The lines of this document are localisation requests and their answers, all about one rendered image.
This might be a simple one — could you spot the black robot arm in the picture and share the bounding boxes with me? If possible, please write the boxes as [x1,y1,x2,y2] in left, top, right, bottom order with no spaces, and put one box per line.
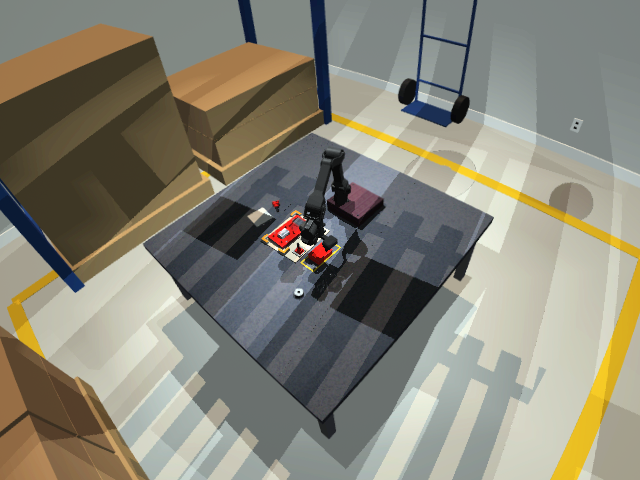
[300,146,351,246]

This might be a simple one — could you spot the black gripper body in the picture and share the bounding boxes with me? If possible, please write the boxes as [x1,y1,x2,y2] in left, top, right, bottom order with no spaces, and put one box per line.
[299,220,338,250]

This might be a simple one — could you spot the white flat square sheet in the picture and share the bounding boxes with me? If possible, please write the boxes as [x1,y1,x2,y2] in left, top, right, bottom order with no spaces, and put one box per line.
[248,207,273,227]

